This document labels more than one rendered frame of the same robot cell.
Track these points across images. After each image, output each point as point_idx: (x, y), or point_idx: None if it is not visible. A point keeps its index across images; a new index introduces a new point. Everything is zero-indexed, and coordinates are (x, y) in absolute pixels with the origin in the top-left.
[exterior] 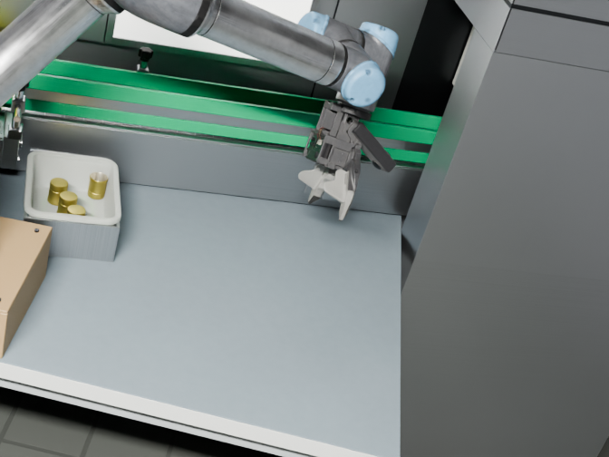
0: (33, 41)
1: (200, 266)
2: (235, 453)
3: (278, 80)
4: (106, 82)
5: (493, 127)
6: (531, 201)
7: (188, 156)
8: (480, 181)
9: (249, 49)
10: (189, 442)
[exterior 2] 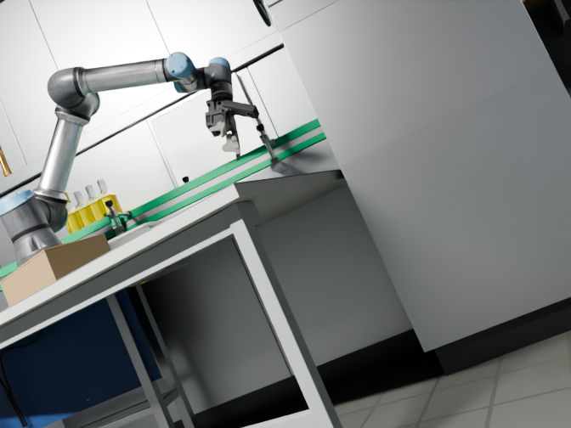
0: (51, 149)
1: None
2: (377, 390)
3: None
4: None
5: (313, 65)
6: (375, 87)
7: None
8: (335, 97)
9: (111, 80)
10: (347, 398)
